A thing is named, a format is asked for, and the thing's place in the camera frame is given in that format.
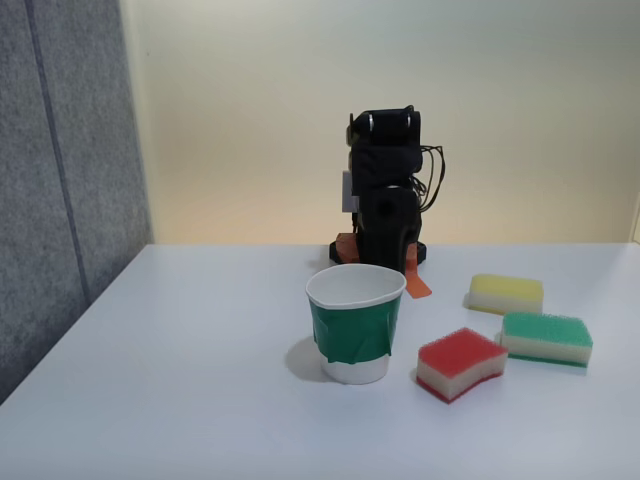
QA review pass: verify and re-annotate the red and white sponge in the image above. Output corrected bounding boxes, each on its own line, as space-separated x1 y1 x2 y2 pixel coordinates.
416 327 510 405

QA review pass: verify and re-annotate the white cup with green tape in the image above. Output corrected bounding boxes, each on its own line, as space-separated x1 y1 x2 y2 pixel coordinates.
305 264 407 385

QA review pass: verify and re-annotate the yellow and white sponge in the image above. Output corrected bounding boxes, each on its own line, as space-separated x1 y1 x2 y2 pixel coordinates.
467 273 545 316

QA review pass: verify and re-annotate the green and white sponge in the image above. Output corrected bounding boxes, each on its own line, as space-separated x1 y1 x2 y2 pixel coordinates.
499 311 595 370

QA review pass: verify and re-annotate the grey felt partition panel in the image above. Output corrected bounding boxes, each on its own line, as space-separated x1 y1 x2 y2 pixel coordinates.
0 0 154 407

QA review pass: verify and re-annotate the black cable bundle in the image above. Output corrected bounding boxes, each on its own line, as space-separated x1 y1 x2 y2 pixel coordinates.
410 143 448 213

